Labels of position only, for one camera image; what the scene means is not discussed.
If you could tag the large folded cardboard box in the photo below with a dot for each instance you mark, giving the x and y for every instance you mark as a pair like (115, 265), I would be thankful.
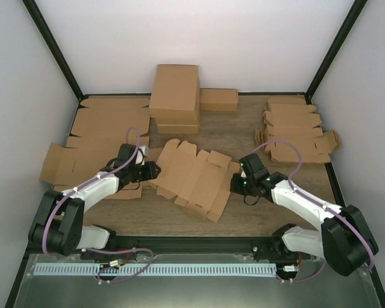
(175, 98)

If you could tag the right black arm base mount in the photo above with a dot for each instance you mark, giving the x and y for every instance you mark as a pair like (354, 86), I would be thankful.
(272, 248)

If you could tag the large flat cardboard blank back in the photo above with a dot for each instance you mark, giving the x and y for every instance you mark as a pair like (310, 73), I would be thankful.
(110, 120)

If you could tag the large flat cardboard blank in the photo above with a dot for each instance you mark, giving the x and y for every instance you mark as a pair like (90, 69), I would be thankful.
(110, 120)
(65, 168)

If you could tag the black aluminium frame rail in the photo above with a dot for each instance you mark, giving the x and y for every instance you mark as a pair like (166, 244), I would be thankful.
(192, 244)

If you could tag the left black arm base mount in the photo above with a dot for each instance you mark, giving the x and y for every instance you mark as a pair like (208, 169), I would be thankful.
(114, 244)

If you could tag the left black frame post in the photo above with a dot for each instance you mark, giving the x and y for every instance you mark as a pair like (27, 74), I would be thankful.
(45, 31)

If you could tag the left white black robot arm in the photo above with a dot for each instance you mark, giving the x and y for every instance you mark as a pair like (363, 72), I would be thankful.
(58, 223)

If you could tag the small folded cardboard box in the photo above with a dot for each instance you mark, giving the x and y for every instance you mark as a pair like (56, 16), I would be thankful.
(219, 100)

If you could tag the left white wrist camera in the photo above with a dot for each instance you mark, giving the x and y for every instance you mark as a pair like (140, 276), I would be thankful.
(142, 153)

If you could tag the stack of small cardboard blanks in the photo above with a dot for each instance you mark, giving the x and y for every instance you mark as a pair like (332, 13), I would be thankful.
(292, 127)

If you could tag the black frame post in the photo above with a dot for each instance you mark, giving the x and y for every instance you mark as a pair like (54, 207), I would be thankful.
(45, 31)
(348, 23)

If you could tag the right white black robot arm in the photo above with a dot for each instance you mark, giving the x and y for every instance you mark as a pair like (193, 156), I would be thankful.
(340, 235)

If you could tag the right black frame post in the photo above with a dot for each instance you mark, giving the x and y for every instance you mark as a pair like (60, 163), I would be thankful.
(348, 23)

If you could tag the light blue slotted cable duct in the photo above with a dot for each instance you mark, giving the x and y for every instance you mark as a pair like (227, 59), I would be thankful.
(157, 270)

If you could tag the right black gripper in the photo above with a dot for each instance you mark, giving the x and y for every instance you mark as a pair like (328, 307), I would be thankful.
(235, 187)

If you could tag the small cardboard box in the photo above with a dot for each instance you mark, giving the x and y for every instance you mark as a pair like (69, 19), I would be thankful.
(219, 100)
(198, 181)

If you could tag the large flat cardboard blank front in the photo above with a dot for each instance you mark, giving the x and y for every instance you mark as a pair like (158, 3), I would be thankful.
(65, 168)

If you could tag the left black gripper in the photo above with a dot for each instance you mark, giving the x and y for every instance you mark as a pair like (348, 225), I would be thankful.
(151, 172)

